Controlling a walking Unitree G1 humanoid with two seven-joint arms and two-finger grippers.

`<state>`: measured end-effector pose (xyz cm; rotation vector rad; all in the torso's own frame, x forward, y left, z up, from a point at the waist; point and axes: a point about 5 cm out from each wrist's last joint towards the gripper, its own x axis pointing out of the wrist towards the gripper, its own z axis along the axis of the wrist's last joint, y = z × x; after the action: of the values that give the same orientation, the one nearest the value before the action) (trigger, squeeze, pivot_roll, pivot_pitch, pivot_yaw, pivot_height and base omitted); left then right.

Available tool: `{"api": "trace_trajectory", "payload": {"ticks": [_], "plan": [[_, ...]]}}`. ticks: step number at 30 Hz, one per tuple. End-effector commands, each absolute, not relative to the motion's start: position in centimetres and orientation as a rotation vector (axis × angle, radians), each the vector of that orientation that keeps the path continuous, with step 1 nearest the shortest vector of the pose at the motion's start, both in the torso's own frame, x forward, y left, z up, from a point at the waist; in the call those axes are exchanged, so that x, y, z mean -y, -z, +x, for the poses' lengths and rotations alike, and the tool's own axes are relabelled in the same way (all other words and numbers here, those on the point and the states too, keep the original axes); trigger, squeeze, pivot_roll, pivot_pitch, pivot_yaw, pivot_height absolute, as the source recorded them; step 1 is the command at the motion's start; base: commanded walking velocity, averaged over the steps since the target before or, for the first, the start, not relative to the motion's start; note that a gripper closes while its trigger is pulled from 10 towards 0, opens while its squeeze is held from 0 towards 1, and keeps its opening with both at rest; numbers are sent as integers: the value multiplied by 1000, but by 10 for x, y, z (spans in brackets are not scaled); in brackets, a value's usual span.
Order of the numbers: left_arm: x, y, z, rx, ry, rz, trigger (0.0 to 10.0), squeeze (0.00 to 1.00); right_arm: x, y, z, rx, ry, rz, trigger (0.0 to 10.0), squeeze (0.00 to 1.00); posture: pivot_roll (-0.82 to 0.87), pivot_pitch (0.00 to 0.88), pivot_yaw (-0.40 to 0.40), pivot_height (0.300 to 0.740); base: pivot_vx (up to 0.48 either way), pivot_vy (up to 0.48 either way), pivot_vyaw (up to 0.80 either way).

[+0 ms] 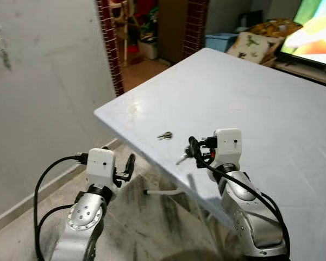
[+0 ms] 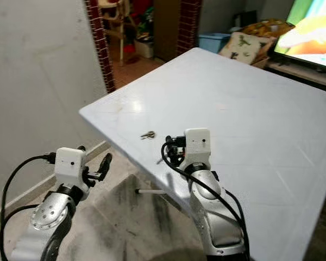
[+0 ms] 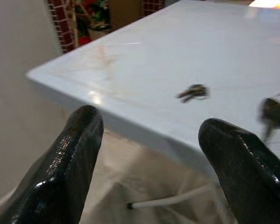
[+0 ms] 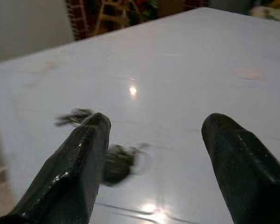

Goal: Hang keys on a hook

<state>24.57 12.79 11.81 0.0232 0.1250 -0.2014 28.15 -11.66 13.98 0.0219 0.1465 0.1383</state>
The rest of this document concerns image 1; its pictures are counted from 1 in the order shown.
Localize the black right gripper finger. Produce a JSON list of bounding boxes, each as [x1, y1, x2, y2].
[[187, 136, 202, 161]]

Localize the blue plastic bin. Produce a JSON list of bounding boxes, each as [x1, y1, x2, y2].
[[205, 33, 239, 54]]

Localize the white baseboard strip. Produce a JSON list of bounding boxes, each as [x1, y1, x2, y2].
[[0, 139, 120, 235]]

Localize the white storage box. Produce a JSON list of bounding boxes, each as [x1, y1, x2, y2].
[[138, 37, 160, 60]]

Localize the red brick door pillar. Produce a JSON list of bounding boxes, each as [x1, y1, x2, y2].
[[182, 0, 210, 59], [96, 0, 126, 97]]

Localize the brown wooden cabinet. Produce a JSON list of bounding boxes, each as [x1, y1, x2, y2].
[[156, 0, 190, 65]]

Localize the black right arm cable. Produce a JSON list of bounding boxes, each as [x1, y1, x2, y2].
[[193, 152, 291, 256]]

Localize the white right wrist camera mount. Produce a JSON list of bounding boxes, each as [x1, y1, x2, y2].
[[213, 128, 243, 170]]

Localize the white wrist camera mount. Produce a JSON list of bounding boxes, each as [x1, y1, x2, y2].
[[213, 128, 243, 170], [85, 147, 117, 189]]

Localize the white plastic table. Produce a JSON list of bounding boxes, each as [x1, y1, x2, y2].
[[93, 47, 326, 261]]

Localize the wooden chair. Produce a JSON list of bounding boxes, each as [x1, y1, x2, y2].
[[109, 0, 147, 66]]

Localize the yellow patterned cushion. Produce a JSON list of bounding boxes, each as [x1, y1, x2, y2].
[[250, 18, 304, 39]]

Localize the silver keys on large ring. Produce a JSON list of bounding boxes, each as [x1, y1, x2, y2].
[[0, 32, 12, 71]]

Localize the white table leg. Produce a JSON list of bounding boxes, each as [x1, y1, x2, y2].
[[143, 188, 183, 196]]

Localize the dark television stand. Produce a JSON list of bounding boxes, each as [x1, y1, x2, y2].
[[272, 54, 326, 89]]

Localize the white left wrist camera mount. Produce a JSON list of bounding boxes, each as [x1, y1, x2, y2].
[[85, 147, 117, 189]]

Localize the flat screen television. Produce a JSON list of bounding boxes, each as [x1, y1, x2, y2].
[[280, 0, 326, 69]]

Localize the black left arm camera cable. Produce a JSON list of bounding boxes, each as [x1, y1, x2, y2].
[[34, 154, 89, 260]]

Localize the dinosaur print cushion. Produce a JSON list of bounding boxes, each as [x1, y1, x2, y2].
[[227, 31, 275, 65]]

